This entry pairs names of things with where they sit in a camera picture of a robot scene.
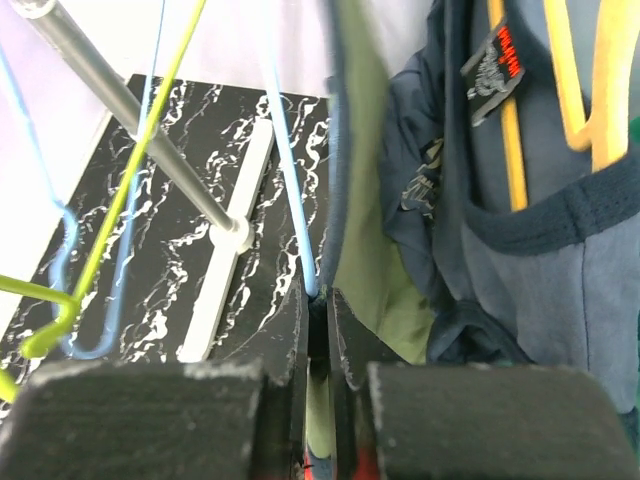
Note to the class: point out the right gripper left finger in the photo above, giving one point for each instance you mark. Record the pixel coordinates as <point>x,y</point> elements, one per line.
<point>240,417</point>

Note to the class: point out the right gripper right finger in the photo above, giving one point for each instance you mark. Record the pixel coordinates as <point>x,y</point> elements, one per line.
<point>394,420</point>

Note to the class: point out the olive green tank top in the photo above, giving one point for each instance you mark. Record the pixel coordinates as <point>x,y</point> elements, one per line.
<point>368,308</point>

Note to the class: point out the navy blue tank top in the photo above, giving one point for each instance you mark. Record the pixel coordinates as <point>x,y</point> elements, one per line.
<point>525,254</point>

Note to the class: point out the yellow plastic hanger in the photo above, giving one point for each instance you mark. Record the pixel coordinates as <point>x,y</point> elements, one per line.
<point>605,131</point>

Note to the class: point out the white clothes rack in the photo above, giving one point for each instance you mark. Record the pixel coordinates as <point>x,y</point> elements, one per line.
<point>230,232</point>

